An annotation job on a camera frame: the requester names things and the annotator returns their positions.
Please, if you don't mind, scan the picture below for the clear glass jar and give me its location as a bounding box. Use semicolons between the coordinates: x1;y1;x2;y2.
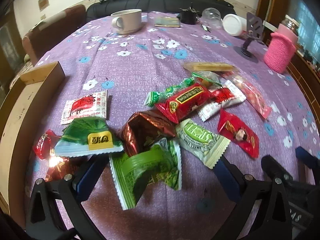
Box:
201;8;222;29

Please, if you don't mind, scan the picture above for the clear green snack packet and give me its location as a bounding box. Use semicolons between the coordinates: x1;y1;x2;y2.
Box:
191;71;222;87

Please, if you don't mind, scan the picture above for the white red sachet packet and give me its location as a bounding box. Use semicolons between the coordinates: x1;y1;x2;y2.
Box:
60;90;107;125

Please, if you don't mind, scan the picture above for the black small container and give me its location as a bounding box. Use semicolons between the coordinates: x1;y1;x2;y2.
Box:
177;3;200;25

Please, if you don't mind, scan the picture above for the pale green snack packet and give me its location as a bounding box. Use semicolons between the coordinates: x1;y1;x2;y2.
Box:
176;119;231;169

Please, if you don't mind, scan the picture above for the red rectangular snack packet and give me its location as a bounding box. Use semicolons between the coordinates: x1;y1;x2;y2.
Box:
155;83;213;124

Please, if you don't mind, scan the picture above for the white plastic jar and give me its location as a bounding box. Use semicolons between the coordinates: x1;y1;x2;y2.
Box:
222;14;247;36

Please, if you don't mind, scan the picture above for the white ceramic mug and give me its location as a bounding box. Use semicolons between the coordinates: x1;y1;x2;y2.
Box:
111;9;143;35

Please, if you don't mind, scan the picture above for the brown armchair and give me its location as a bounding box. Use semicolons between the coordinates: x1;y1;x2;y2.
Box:
22;4;86;65

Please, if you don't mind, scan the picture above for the green candy wrapper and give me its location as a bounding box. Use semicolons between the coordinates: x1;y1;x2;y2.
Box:
144;77;195;107

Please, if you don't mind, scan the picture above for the red cartoon candy packet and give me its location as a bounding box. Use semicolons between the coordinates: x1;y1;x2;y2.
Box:
217;108;259;159

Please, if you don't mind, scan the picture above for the purple floral tablecloth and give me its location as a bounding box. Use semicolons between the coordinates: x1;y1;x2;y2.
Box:
36;11;319;239

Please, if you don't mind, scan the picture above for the green matcha snack packet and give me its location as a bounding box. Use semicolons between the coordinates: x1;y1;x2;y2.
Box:
110;138;182;210

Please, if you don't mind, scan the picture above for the cardboard box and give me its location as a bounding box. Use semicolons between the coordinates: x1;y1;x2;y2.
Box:
1;62;65;229

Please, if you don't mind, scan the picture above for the black leather sofa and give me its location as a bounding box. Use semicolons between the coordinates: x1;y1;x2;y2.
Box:
86;0;235;22

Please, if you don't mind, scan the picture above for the dark red foil wrapper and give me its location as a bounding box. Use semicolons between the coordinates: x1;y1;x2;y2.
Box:
119;109;176;157

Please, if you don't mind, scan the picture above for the small flat packet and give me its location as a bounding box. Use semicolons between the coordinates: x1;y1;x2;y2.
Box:
154;17;180;28

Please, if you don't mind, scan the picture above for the pink red long packet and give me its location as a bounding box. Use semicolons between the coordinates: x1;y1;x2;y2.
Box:
222;72;271;119

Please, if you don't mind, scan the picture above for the black phone stand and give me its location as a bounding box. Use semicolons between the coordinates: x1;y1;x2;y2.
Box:
233;12;264;63

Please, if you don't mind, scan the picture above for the beige biscuit bar packet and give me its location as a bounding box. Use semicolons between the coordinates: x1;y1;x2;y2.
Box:
183;62;235;72

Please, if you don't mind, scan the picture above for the pink knitted bottle cover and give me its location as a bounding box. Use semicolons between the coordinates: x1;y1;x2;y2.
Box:
264;23;298;74

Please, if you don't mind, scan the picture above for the white red candy packet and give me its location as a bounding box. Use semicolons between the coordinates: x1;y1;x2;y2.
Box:
197;80;246;122

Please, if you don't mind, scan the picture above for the small red candy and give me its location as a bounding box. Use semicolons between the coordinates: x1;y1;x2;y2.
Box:
33;129;61;160

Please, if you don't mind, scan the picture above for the green yellow-label snack packet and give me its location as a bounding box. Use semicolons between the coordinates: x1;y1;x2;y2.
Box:
54;116;124;158

